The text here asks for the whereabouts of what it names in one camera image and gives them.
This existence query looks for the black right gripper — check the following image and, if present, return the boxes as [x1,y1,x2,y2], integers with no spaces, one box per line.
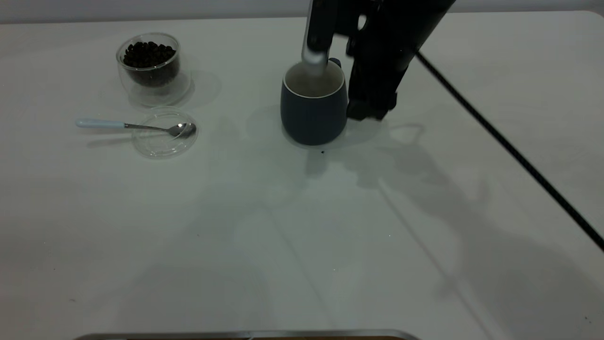
[301,0,457,121]

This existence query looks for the dark grey mug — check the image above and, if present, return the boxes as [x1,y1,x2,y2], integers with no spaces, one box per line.
[280,58,349,146]

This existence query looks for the metal spoon with pale-blue handle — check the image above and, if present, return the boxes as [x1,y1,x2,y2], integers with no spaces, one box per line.
[75,118,197,139]

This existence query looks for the dark coffee beans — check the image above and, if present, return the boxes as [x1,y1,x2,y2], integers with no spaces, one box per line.
[122,41,180,88]

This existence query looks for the clear round glass lid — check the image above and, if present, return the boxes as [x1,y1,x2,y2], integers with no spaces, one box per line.
[131,107,199,159]

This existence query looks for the black braided cable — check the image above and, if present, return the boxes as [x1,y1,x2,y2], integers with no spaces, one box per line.
[415,51,604,251]

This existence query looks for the clear double-wall glass cup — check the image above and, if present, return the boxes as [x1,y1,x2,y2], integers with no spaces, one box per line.
[116,32,192,108]

